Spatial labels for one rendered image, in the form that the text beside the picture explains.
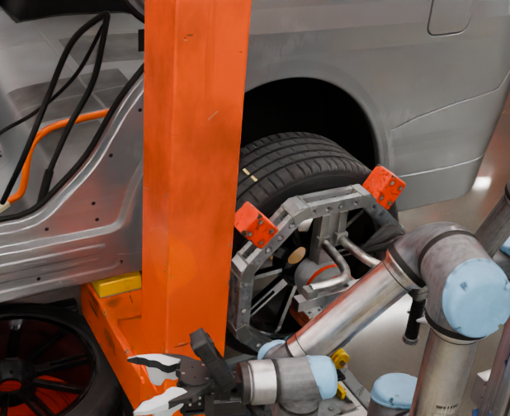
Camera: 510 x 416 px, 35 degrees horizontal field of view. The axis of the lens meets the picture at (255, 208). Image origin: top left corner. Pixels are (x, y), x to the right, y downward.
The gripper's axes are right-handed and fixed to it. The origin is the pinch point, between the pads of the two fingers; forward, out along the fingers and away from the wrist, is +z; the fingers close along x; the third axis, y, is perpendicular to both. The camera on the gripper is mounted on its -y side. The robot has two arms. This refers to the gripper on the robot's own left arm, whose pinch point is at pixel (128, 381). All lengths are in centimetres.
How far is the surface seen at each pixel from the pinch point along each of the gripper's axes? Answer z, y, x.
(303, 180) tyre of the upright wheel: -51, -2, 81
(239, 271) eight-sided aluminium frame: -33, 19, 71
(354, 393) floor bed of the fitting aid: -90, 100, 123
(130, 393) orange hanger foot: -5, 58, 76
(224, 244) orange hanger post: -24, 0, 49
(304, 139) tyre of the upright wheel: -56, -8, 100
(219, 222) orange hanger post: -23, -6, 48
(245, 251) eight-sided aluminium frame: -35, 15, 74
